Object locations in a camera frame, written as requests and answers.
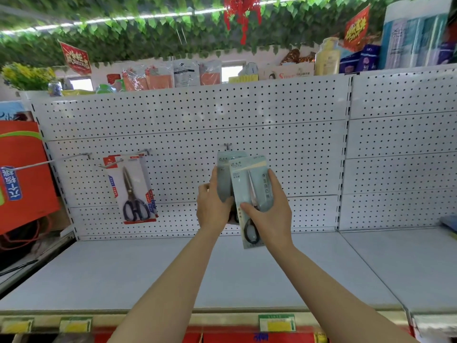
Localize red hanging knot ornament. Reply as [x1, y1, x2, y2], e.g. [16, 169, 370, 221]
[223, 0, 262, 46]

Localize blue packages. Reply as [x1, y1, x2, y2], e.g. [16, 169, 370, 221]
[339, 44, 381, 75]

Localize pack of teal white rolls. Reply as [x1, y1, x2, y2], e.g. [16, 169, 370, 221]
[378, 0, 453, 70]

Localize pale yellow bottle pack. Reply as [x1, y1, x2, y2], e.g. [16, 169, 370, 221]
[314, 37, 342, 76]

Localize dark blue white pack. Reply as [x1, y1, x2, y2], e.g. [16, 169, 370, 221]
[437, 40, 457, 65]

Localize white light strip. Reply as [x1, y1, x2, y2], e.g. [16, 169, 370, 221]
[0, 0, 322, 36]

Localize yellow green price tag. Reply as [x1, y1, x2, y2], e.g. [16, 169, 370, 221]
[258, 313, 296, 333]
[59, 316, 93, 333]
[0, 317, 35, 334]

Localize small red hanging sign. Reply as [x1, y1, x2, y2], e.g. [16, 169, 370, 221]
[59, 40, 93, 76]

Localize pale green scissors packet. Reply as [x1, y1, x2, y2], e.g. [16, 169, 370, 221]
[228, 156, 275, 250]
[217, 150, 248, 225]

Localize red gold hanging sign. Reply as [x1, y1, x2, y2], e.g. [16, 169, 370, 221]
[343, 4, 371, 53]

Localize orange gift bag green stripe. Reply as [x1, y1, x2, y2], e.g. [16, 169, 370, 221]
[0, 120, 60, 251]

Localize white metal pegboard shelf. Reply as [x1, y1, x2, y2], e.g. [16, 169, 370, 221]
[0, 63, 457, 343]

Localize black pen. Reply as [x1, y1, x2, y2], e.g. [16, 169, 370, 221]
[0, 259, 39, 277]

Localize white packet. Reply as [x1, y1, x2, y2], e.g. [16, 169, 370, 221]
[173, 60, 200, 88]

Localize person's right hand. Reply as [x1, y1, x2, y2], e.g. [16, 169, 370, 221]
[239, 169, 295, 254]

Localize blue flat item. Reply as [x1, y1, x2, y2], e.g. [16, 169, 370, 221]
[439, 214, 457, 233]

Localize person's left forearm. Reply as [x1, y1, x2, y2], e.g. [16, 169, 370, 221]
[107, 226, 222, 343]

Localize green artificial leaf vines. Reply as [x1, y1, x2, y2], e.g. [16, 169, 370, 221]
[0, 0, 457, 68]

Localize light blue printed board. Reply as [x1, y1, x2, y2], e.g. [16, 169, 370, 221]
[0, 101, 29, 122]

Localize yellow flowers white pot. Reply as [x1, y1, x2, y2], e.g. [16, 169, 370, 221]
[1, 62, 58, 101]

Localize person's right forearm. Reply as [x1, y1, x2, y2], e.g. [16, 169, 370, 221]
[271, 242, 418, 343]

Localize orange packet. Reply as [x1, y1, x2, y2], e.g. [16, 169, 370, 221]
[145, 64, 175, 91]
[199, 60, 222, 86]
[122, 66, 149, 91]

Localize person's left hand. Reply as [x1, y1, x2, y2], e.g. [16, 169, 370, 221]
[196, 166, 236, 235]

